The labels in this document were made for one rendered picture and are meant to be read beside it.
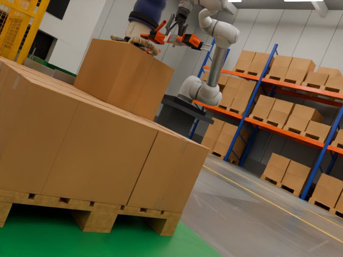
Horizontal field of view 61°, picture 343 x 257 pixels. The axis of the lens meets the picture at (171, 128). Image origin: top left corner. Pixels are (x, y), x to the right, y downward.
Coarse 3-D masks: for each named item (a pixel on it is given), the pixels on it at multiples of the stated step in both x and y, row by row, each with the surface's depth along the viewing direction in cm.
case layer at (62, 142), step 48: (0, 96) 128; (48, 96) 105; (0, 144) 106; (48, 144) 110; (96, 144) 122; (144, 144) 137; (192, 144) 156; (48, 192) 116; (96, 192) 129; (144, 192) 146
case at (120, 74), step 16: (96, 48) 216; (112, 48) 198; (128, 48) 183; (96, 64) 208; (112, 64) 192; (128, 64) 185; (144, 64) 193; (160, 64) 200; (80, 80) 221; (96, 80) 201; (112, 80) 186; (128, 80) 189; (144, 80) 196; (160, 80) 204; (96, 96) 195; (112, 96) 185; (128, 96) 192; (144, 96) 200; (160, 96) 208; (144, 112) 204
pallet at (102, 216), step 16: (0, 192) 104; (16, 192) 108; (0, 208) 106; (64, 208) 121; (80, 208) 126; (96, 208) 131; (112, 208) 136; (128, 208) 142; (144, 208) 152; (0, 224) 108; (80, 224) 133; (96, 224) 134; (112, 224) 139; (160, 224) 163; (176, 224) 167
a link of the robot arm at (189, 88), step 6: (192, 78) 274; (198, 78) 276; (186, 84) 273; (192, 84) 272; (198, 84) 272; (180, 90) 276; (186, 90) 272; (192, 90) 271; (186, 96) 272; (192, 96) 273
